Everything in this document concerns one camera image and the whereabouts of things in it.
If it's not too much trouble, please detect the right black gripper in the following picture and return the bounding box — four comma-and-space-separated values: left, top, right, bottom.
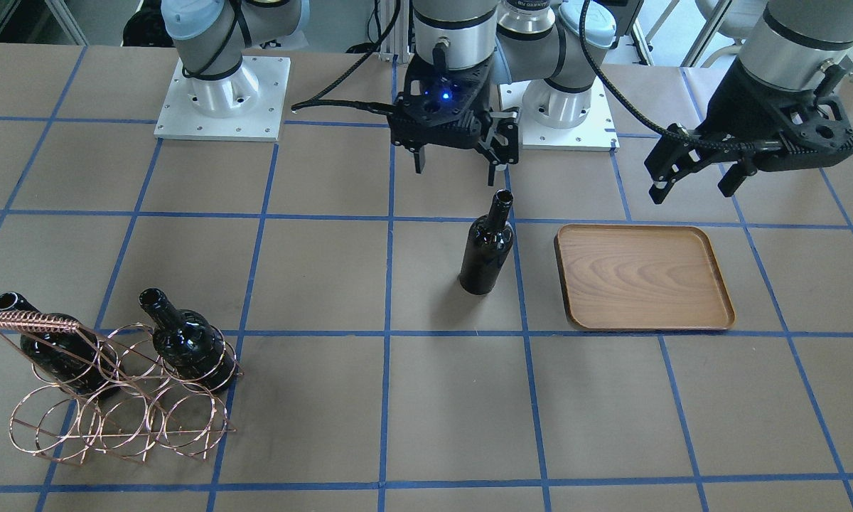
414, 64, 521, 175

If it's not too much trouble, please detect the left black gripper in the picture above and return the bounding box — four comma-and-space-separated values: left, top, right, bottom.
644, 60, 818, 206

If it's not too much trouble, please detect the dark wine bottle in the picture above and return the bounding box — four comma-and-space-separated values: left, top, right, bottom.
458, 189, 514, 295
139, 288, 236, 393

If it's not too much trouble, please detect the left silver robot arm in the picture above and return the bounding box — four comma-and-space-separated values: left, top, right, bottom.
567, 1, 853, 204

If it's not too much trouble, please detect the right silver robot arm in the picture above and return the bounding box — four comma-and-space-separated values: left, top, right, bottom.
156, 1, 520, 171

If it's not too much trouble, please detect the wooden tray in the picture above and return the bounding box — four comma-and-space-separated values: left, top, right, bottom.
554, 223, 736, 331

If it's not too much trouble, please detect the dark wine bottle far end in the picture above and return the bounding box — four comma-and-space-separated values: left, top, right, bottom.
20, 333, 120, 400

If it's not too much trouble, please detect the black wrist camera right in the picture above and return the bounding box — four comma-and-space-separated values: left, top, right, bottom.
387, 56, 466, 149

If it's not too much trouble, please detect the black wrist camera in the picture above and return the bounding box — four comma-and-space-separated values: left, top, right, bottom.
387, 56, 466, 149
751, 64, 853, 172

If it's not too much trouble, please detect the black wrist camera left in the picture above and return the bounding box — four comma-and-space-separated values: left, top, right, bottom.
751, 64, 853, 172

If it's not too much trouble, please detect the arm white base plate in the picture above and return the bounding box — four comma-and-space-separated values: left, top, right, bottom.
498, 78, 618, 151
154, 56, 292, 143

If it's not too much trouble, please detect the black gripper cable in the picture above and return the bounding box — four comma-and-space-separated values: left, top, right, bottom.
291, 0, 413, 118

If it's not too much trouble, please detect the copper wire bottle basket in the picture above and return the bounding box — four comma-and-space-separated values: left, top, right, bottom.
0, 311, 236, 464

